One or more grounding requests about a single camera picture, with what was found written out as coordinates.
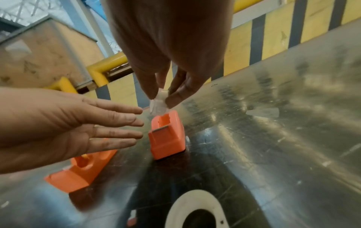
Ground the person's left hand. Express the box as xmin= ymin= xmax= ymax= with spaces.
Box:
xmin=0 ymin=86 xmax=145 ymax=175

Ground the person's right hand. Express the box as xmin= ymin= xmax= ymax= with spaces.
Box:
xmin=104 ymin=0 xmax=235 ymax=109

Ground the small white plastic part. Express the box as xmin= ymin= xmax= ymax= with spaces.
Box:
xmin=149 ymin=88 xmax=170 ymax=116

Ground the orange plastic block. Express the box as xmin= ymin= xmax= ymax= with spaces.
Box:
xmin=44 ymin=138 xmax=118 ymax=193
xmin=148 ymin=110 xmax=186 ymax=160

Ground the wooden crate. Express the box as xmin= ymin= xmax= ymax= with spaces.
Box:
xmin=0 ymin=18 xmax=105 ymax=89

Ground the yellow pipe railing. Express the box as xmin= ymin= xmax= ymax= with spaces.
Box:
xmin=44 ymin=51 xmax=129 ymax=94

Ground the blue steel column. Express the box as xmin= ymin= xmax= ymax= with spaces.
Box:
xmin=66 ymin=0 xmax=120 ymax=57

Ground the small orange white part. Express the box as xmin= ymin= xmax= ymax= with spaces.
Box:
xmin=126 ymin=209 xmax=139 ymax=227

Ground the white plastic ring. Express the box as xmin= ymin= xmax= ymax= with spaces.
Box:
xmin=165 ymin=189 xmax=227 ymax=228

